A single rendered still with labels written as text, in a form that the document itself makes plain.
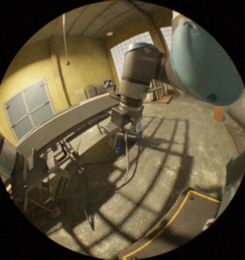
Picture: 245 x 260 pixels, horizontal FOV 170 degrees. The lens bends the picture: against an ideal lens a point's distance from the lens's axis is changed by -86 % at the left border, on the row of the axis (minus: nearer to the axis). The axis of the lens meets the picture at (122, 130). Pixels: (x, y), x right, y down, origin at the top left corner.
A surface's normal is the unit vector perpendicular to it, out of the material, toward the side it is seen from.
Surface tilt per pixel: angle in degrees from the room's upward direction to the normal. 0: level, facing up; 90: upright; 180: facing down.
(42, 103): 90
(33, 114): 90
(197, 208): 0
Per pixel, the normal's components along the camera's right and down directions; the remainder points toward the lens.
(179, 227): -0.23, -0.85
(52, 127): 0.73, 0.17
